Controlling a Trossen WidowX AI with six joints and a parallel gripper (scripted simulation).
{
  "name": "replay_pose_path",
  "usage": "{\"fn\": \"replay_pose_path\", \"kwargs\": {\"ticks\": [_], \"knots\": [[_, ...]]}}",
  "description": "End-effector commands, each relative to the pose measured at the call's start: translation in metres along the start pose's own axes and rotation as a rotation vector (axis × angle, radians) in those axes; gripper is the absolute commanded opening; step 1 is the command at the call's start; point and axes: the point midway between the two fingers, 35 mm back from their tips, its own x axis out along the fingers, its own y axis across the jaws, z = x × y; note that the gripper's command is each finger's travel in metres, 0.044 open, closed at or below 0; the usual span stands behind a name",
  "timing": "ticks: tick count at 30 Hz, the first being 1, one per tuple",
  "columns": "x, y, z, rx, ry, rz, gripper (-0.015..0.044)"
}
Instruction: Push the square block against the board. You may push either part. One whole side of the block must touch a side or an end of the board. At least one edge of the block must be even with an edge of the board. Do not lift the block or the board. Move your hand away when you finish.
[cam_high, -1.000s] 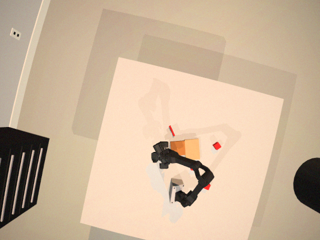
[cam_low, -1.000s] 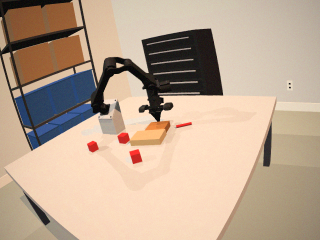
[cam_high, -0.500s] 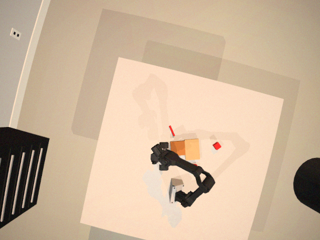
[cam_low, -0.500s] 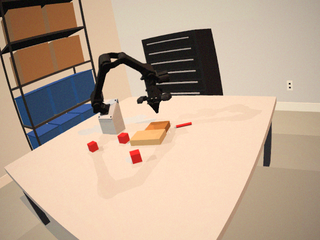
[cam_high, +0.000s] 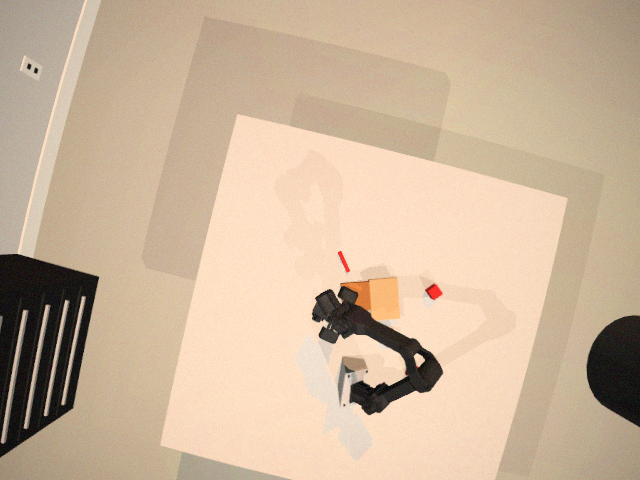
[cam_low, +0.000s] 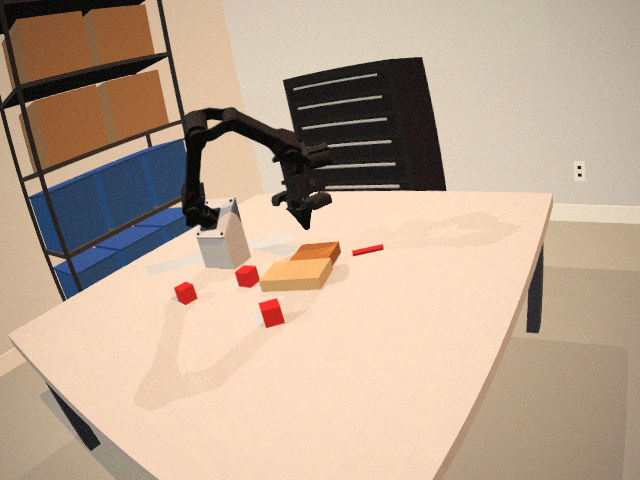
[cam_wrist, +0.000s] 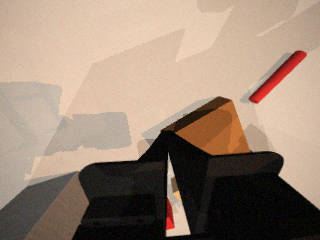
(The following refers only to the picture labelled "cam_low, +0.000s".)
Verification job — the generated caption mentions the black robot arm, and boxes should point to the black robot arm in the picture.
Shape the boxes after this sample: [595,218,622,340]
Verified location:
[181,107,333,231]

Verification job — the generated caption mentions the red long bar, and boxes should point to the red long bar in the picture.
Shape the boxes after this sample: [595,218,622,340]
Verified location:
[352,244,384,256]

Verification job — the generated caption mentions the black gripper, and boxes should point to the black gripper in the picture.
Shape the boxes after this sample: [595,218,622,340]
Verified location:
[271,172,333,230]

